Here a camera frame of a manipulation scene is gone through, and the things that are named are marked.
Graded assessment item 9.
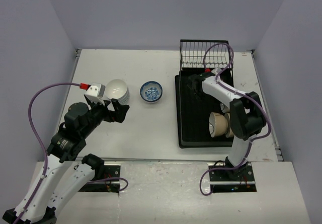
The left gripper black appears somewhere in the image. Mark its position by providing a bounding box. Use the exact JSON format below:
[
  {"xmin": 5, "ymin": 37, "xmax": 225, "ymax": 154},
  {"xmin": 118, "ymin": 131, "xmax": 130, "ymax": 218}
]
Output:
[{"xmin": 81, "ymin": 97, "xmax": 129, "ymax": 137}]

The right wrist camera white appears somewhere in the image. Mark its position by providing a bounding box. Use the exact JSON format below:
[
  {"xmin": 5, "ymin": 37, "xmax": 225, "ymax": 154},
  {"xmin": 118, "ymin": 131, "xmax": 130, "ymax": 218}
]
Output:
[{"xmin": 204, "ymin": 67, "xmax": 222, "ymax": 76}]

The black wire dish rack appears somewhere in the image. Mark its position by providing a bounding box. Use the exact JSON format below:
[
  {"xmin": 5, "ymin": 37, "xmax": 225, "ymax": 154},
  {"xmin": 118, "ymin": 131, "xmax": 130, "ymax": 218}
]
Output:
[{"xmin": 180, "ymin": 39, "xmax": 231, "ymax": 69}]

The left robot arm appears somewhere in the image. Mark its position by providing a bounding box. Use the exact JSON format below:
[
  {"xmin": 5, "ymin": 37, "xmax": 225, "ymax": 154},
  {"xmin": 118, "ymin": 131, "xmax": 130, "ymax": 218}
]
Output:
[{"xmin": 3, "ymin": 99, "xmax": 130, "ymax": 223}]

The black drain tray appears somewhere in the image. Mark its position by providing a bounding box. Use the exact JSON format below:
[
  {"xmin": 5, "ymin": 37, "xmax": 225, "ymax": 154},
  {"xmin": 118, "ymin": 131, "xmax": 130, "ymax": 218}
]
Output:
[{"xmin": 175, "ymin": 68, "xmax": 233, "ymax": 148}]

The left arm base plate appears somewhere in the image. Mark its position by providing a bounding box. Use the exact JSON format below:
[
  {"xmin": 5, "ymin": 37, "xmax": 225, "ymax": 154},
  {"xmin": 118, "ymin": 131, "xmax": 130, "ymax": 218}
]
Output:
[{"xmin": 75, "ymin": 164, "xmax": 121, "ymax": 192}]

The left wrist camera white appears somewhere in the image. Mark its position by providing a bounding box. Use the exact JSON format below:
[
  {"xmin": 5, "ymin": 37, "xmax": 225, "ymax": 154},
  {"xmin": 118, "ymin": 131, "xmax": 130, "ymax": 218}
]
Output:
[{"xmin": 79, "ymin": 83, "xmax": 110, "ymax": 106}]

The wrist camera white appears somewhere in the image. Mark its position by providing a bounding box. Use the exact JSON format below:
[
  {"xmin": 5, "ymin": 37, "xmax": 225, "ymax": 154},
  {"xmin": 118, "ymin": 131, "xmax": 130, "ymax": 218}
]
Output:
[
  {"xmin": 79, "ymin": 83, "xmax": 110, "ymax": 106},
  {"xmin": 204, "ymin": 67, "xmax": 222, "ymax": 76}
]

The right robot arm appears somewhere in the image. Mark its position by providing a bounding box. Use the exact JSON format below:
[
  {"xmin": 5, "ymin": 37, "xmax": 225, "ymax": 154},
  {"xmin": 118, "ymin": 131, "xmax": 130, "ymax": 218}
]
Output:
[{"xmin": 188, "ymin": 72, "xmax": 272, "ymax": 180}]

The red patterned blue bowl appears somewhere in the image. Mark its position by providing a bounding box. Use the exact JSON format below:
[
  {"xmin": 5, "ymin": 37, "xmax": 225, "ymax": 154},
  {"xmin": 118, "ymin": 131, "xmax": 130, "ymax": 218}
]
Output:
[{"xmin": 139, "ymin": 83, "xmax": 164, "ymax": 104}]

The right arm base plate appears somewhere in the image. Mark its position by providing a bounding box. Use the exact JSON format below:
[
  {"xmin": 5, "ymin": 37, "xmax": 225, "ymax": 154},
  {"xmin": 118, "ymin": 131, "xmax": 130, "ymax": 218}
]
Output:
[{"xmin": 209, "ymin": 164, "xmax": 257, "ymax": 193}]

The beige bowl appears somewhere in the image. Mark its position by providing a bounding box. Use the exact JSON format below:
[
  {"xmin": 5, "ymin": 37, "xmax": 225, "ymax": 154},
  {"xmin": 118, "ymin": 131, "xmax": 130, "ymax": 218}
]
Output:
[
  {"xmin": 209, "ymin": 112, "xmax": 228, "ymax": 137},
  {"xmin": 224, "ymin": 113, "xmax": 234, "ymax": 138},
  {"xmin": 220, "ymin": 103, "xmax": 230, "ymax": 113}
]

